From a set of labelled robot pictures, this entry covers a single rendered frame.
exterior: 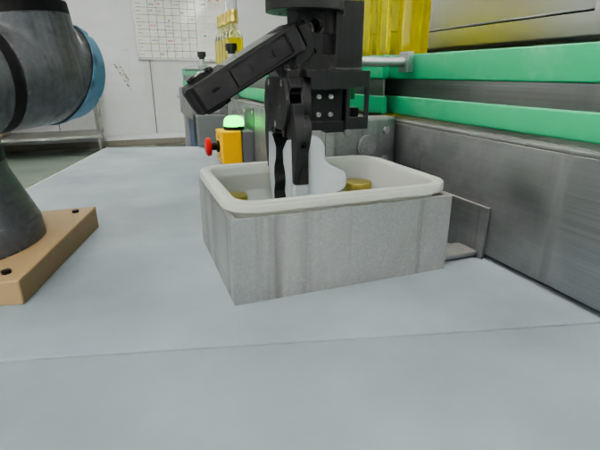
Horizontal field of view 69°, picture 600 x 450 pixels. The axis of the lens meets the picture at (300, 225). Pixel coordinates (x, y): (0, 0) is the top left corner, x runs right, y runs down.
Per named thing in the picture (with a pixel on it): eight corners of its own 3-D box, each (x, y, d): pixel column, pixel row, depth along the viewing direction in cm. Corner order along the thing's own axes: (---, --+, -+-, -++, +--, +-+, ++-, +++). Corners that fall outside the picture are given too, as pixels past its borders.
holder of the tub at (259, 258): (486, 261, 47) (496, 190, 45) (234, 305, 38) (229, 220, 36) (398, 215, 62) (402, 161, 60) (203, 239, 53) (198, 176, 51)
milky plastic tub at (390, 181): (447, 264, 45) (457, 181, 42) (232, 303, 38) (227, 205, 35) (365, 216, 61) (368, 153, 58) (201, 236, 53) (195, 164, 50)
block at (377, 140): (396, 168, 61) (400, 117, 59) (335, 173, 58) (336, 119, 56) (383, 163, 65) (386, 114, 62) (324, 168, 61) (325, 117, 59)
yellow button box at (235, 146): (254, 164, 97) (254, 130, 94) (220, 167, 94) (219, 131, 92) (246, 159, 103) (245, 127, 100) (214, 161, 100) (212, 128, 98)
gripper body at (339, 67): (368, 136, 41) (376, -7, 37) (281, 140, 39) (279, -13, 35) (335, 127, 48) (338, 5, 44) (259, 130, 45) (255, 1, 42)
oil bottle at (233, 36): (245, 89, 169) (242, 9, 160) (230, 90, 167) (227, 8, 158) (241, 89, 174) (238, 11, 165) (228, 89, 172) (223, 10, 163)
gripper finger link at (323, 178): (354, 230, 43) (351, 133, 41) (296, 237, 41) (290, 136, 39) (340, 225, 46) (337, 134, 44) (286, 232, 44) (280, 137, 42)
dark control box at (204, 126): (228, 145, 121) (226, 114, 118) (199, 147, 118) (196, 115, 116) (222, 142, 128) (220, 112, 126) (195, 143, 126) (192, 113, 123)
